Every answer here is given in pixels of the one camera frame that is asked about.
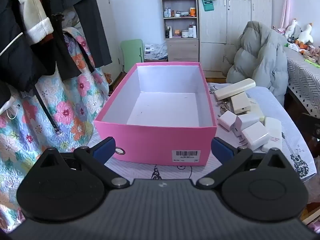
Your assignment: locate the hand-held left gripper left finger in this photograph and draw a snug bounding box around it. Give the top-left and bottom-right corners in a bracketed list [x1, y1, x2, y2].
[37, 137, 130, 189]

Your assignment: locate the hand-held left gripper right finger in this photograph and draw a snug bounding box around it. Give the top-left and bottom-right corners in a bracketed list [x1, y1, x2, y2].
[196, 137, 288, 190]

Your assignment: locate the small white charger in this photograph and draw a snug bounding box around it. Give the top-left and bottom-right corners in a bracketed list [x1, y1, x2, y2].
[218, 110, 237, 132]

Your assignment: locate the large white charger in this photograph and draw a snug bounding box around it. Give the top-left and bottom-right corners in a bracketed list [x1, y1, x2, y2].
[239, 122, 270, 153]

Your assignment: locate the bunch of keys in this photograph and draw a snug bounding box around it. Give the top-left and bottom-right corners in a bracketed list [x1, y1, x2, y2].
[214, 100, 232, 117]

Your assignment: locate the pink cardboard box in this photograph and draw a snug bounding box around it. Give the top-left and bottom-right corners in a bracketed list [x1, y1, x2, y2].
[94, 62, 217, 167]

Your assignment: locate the short cream remote control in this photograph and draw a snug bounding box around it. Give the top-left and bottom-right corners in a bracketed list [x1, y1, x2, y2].
[230, 92, 252, 114]

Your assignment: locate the white remote control red label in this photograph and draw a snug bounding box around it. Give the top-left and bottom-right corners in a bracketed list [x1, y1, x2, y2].
[261, 117, 283, 153]

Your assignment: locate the long cream remote control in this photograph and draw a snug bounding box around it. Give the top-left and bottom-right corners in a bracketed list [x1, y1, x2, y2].
[215, 78, 256, 101]

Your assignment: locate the floral quilt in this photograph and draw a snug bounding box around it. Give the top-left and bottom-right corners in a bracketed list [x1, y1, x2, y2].
[0, 26, 110, 230]

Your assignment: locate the black belt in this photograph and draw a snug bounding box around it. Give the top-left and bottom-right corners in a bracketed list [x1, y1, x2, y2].
[34, 12, 62, 136]

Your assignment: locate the white patterned bedsheet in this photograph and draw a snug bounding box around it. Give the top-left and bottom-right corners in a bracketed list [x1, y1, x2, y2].
[87, 81, 317, 180]

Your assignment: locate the grey puffer jacket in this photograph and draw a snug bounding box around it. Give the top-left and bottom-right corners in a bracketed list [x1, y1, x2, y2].
[226, 21, 289, 107]

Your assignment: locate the green folding stool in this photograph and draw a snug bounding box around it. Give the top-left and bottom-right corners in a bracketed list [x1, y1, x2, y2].
[120, 39, 145, 73]

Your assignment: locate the pack of tissues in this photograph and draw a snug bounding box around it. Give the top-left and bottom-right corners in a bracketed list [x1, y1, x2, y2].
[144, 42, 168, 61]

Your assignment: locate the geometric patterned tablecloth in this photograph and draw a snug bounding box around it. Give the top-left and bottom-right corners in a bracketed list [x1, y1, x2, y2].
[282, 45, 320, 118]

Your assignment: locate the wooden shelf unit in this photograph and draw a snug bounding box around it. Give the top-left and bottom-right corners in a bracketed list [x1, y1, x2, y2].
[160, 0, 200, 63]

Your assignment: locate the black coat white piping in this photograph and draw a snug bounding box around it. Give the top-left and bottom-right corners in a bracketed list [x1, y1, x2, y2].
[0, 0, 83, 105]

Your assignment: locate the wooden wardrobe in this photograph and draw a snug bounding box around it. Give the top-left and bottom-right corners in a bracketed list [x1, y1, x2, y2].
[197, 0, 273, 78]

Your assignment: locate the white door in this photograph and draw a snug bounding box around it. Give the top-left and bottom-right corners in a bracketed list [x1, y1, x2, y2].
[94, 0, 120, 75]

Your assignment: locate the black hanging garment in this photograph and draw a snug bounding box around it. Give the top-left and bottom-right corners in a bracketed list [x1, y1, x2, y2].
[40, 0, 113, 68]

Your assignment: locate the white plush goose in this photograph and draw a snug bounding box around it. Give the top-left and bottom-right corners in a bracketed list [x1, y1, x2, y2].
[285, 19, 302, 39]
[296, 23, 314, 46]

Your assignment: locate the teal hanging pouch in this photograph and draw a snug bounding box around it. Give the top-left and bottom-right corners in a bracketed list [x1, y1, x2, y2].
[202, 0, 215, 12]

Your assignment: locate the white fleece-lined coat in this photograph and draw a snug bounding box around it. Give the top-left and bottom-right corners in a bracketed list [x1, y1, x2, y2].
[7, 0, 54, 45]

